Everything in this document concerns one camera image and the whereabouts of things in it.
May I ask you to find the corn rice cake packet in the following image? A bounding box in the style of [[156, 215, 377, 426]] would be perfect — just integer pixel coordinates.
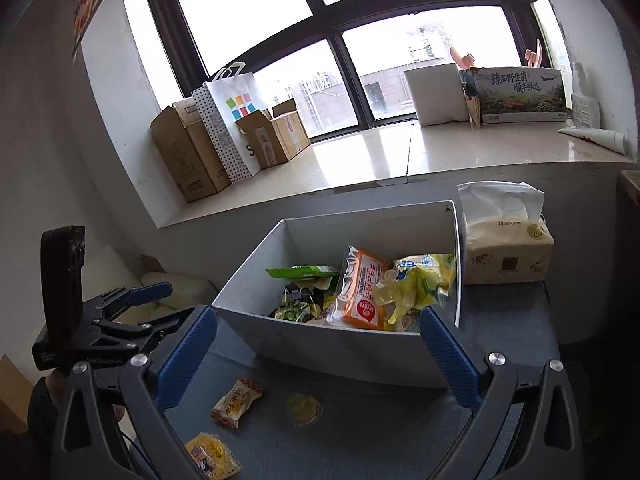
[[210, 377, 264, 429]]

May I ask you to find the yellow Lay's chips bag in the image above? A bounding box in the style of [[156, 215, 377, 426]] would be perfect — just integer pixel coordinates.
[[373, 254, 457, 333]]

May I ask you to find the orange Indian flying cake pack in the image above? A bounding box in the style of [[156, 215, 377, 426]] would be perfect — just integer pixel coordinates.
[[326, 246, 390, 330]]

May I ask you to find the left hand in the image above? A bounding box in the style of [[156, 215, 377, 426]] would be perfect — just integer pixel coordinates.
[[44, 368, 126, 424]]

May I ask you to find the yellow crispy snack bag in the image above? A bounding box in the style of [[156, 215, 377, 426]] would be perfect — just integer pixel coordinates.
[[184, 432, 242, 480]]

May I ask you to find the small green snack packet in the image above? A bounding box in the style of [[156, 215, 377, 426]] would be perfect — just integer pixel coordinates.
[[269, 276, 337, 324]]

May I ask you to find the small olive jelly cup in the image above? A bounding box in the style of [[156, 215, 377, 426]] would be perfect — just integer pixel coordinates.
[[285, 392, 323, 426]]

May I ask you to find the large brown cardboard box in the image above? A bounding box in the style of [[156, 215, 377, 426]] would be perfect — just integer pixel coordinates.
[[150, 96, 231, 203]]

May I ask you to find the tissue pack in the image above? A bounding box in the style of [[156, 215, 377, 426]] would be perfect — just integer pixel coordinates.
[[457, 181, 554, 285]]

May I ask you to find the small open cardboard box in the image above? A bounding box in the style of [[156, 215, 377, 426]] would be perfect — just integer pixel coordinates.
[[236, 99, 310, 169]]

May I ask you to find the white storage box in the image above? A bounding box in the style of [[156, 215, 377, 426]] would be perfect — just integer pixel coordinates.
[[213, 200, 460, 388]]

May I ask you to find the dotted white paper bag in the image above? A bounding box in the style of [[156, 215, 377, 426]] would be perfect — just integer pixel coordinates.
[[192, 61, 264, 183]]

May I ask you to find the white tube on sill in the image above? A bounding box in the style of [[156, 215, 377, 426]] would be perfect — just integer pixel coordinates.
[[559, 127, 626, 155]]

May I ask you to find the white paper card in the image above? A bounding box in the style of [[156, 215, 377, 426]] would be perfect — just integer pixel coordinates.
[[572, 93, 601, 129]]

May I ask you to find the small woven basket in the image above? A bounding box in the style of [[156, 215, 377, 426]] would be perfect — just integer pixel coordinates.
[[465, 96, 482, 128]]

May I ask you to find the landscape printed carton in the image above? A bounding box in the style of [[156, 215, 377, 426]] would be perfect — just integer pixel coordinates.
[[471, 67, 567, 125]]

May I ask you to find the white foam block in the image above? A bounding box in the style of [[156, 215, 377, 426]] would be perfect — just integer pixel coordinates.
[[405, 63, 469, 127]]

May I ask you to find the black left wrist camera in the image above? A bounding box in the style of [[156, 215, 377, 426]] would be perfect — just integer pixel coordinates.
[[40, 226, 86, 341]]

